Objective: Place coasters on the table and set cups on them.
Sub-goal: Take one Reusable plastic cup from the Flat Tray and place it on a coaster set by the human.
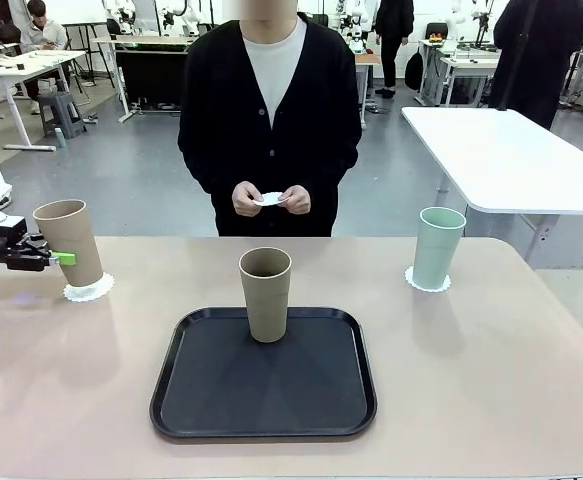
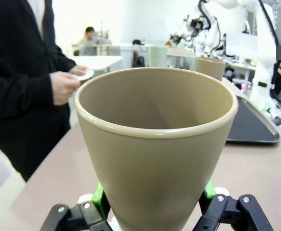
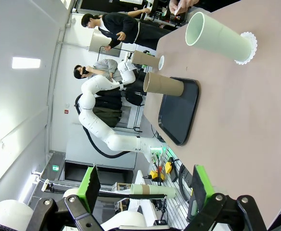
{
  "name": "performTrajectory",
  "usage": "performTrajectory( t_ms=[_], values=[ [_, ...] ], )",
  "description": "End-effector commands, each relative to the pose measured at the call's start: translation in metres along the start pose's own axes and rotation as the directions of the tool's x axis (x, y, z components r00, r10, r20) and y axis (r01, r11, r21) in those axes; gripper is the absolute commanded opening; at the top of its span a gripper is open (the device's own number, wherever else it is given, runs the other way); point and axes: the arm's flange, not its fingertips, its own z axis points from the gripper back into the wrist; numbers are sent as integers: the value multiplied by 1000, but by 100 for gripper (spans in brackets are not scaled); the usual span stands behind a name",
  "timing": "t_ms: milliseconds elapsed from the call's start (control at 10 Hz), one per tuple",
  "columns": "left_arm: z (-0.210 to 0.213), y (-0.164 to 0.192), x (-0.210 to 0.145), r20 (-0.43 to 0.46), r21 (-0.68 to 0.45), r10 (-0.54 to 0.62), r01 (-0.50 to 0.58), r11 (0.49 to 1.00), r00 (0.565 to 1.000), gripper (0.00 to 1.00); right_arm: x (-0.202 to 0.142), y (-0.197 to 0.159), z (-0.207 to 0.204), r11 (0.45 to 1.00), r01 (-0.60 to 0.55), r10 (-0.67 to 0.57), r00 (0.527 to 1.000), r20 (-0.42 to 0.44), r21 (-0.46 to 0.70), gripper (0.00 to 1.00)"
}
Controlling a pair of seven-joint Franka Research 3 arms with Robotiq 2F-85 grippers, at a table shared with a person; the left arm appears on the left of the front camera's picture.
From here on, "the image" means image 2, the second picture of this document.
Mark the mint green plastic cup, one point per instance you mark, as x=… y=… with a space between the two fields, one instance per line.
x=157 y=56

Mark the person's left hand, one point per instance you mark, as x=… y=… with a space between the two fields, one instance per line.
x=78 y=70

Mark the black plastic tray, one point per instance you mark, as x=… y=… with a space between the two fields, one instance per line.
x=248 y=125

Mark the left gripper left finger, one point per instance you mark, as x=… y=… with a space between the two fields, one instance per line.
x=87 y=214

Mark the person in black cardigan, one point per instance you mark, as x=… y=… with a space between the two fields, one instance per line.
x=15 y=48

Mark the person's left forearm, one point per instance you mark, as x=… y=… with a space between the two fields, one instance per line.
x=64 y=59

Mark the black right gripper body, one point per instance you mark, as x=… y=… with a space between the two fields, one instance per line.
x=177 y=38

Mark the white monitor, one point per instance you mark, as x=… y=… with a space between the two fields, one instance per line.
x=241 y=43

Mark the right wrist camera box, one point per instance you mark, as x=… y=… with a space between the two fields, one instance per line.
x=195 y=22

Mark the person's right hand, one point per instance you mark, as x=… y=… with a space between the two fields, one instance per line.
x=63 y=89

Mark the white rounded table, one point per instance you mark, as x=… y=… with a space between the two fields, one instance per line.
x=97 y=61

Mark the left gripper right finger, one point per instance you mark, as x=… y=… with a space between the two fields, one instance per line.
x=217 y=209

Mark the beige plastic cup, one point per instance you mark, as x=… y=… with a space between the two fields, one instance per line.
x=209 y=69
x=154 y=156

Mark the person's right forearm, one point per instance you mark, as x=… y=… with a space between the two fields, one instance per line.
x=17 y=93

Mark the seated man at desk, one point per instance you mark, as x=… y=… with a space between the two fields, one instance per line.
x=89 y=39

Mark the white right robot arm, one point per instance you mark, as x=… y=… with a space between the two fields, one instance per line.
x=263 y=36

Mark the white scalloped coaster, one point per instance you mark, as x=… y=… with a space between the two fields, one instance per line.
x=88 y=74
x=113 y=223

